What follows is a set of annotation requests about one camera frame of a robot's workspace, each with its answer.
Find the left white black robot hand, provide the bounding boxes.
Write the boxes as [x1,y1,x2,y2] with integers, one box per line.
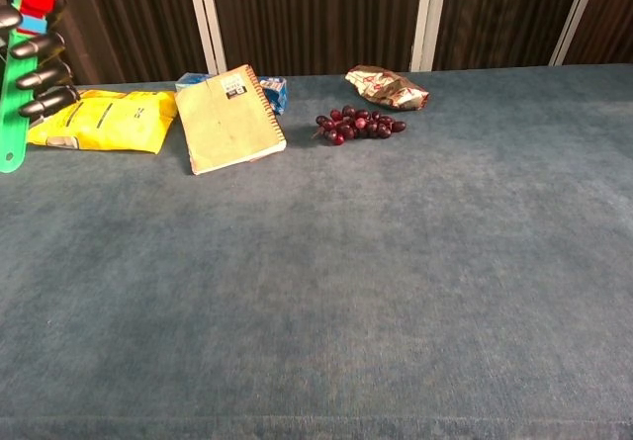
[0,0,81,130]

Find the yellow snack bag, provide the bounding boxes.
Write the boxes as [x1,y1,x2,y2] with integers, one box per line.
[27,88,179,155]

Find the blue table cloth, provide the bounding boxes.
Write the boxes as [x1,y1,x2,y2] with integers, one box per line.
[0,62,633,440]

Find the white partition post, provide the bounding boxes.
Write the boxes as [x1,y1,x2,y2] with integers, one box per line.
[185,0,228,76]
[409,0,454,73]
[548,0,609,67]

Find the blue snack packet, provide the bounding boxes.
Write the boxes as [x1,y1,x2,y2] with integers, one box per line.
[175,71,289,116]

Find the blue hand clapper green handle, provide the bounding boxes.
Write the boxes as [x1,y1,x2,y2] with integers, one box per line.
[0,0,83,174]

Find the dark red grape bunch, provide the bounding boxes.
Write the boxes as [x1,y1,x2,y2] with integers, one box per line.
[311,105,407,146]

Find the patterned foil snack packet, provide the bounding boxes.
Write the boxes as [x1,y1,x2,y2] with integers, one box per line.
[344,64,430,112]

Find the tan spiral notebook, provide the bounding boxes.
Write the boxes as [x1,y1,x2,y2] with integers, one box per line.
[173,63,288,176]

